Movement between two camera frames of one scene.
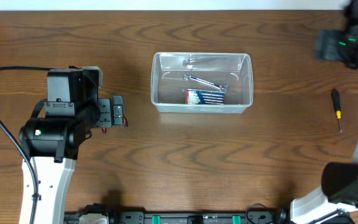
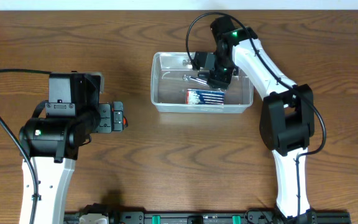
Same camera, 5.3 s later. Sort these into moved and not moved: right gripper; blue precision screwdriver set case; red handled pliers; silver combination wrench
Moved: right gripper
Not moved: silver combination wrench; red handled pliers; blue precision screwdriver set case
